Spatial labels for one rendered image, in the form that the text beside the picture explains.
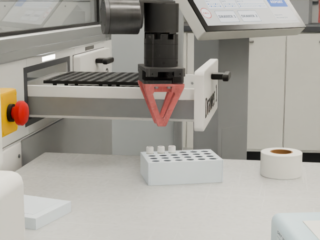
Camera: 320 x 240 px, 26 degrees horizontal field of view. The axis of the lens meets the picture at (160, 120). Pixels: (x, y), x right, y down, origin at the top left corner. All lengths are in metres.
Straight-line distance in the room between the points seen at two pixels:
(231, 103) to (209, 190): 1.33
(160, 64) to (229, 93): 1.28
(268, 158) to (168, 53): 0.24
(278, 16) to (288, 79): 1.98
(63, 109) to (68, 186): 0.24
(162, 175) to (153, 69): 0.17
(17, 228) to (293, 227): 0.32
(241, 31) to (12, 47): 1.13
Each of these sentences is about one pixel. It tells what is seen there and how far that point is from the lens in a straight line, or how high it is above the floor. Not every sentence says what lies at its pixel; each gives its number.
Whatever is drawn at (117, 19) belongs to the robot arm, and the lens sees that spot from 1.11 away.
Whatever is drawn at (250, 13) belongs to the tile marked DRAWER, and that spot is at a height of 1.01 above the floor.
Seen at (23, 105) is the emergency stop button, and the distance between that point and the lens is 1.12.
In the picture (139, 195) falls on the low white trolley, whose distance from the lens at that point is 1.07.
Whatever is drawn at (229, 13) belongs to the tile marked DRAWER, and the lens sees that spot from 2.27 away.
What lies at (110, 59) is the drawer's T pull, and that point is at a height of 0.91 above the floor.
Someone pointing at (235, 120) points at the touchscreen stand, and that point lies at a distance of 2.44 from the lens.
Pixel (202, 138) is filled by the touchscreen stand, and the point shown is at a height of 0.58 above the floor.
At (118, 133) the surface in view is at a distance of 3.20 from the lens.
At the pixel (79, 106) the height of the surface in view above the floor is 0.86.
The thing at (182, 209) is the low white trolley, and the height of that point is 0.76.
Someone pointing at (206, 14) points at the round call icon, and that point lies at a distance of 2.19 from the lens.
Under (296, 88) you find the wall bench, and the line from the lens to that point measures 4.42.
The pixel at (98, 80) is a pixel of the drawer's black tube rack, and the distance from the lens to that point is 1.35.
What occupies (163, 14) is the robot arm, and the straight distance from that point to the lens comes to 1.13.
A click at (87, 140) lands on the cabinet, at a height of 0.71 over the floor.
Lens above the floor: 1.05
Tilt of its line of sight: 10 degrees down
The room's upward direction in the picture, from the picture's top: straight up
